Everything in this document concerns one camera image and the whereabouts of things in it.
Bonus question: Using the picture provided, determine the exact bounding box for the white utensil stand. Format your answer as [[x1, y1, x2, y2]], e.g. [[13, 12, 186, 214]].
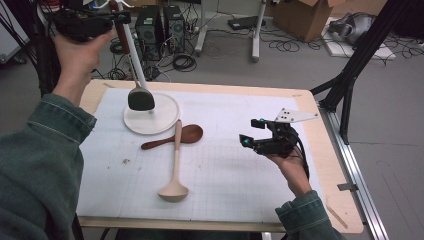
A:
[[93, 0, 181, 136]]

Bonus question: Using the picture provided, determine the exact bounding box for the dark brown wooden rice spoon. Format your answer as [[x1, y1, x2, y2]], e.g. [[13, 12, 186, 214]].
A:
[[140, 123, 204, 151]]

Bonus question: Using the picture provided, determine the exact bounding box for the black metal frame stand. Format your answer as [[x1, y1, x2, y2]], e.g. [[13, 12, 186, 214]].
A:
[[309, 0, 424, 145]]

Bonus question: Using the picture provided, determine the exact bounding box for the brown cardboard box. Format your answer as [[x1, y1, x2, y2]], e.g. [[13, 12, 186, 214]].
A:
[[272, 0, 349, 43]]

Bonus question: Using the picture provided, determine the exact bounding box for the beige wooden ladle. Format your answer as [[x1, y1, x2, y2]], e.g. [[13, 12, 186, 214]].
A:
[[157, 119, 190, 203]]

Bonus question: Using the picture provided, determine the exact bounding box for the white grid foam mat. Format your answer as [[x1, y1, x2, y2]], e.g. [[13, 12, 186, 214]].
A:
[[75, 87, 326, 224]]

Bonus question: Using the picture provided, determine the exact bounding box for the black flat device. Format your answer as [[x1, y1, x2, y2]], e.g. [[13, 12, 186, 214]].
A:
[[227, 15, 267, 31]]

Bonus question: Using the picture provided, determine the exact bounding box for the black computer tower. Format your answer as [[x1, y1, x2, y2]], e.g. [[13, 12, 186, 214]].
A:
[[134, 4, 165, 62], [163, 4, 186, 54]]

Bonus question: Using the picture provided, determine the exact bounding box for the aluminium rail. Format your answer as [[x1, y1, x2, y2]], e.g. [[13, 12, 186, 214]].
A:
[[318, 106, 390, 240]]

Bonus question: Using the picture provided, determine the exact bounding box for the small metal bracket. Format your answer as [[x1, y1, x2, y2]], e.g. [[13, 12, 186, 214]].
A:
[[337, 182, 360, 193]]

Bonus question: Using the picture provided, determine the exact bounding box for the coiled black cable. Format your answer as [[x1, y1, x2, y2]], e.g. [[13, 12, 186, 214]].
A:
[[171, 53, 198, 73]]

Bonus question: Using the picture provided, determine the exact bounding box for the person's right hand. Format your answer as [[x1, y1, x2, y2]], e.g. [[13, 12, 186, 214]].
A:
[[266, 146, 313, 198]]

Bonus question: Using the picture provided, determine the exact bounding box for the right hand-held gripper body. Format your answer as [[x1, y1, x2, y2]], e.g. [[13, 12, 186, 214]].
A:
[[254, 107, 320, 158]]

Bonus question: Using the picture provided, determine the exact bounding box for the white stand leg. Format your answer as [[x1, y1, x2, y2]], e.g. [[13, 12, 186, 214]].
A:
[[194, 0, 210, 57], [250, 0, 268, 64]]

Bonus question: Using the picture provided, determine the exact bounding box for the person's left hand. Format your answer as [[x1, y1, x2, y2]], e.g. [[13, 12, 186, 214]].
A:
[[52, 28, 118, 106]]

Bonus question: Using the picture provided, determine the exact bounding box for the grey bag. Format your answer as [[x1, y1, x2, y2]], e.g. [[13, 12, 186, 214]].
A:
[[328, 12, 378, 46]]

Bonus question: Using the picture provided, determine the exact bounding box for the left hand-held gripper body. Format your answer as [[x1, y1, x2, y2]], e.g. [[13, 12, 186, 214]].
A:
[[52, 7, 116, 43]]

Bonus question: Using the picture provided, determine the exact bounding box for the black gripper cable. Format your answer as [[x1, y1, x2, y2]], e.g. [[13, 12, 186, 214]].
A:
[[293, 131, 311, 179]]

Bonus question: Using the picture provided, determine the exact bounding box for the black spatula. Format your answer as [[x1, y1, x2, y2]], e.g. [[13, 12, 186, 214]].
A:
[[109, 0, 156, 112]]

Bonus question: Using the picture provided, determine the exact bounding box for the white flat board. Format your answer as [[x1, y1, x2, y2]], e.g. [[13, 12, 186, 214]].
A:
[[321, 16, 398, 62]]

